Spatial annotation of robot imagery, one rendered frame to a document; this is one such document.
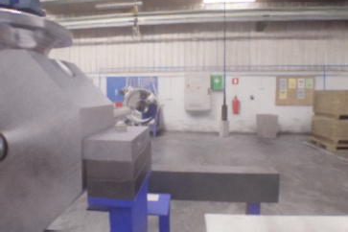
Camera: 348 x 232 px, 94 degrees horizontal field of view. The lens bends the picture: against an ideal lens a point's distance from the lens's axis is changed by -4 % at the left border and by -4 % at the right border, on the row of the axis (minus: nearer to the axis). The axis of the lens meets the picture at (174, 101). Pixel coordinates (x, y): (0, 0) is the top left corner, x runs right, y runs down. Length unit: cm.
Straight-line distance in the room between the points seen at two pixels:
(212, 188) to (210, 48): 530
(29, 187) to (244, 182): 77
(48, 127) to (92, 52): 638
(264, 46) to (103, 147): 610
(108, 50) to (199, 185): 605
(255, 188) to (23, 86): 91
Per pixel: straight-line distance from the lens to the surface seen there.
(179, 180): 85
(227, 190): 89
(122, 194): 47
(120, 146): 43
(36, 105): 52
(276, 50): 644
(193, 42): 594
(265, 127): 554
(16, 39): 63
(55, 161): 51
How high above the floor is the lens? 121
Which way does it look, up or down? 2 degrees down
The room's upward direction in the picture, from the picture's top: straight up
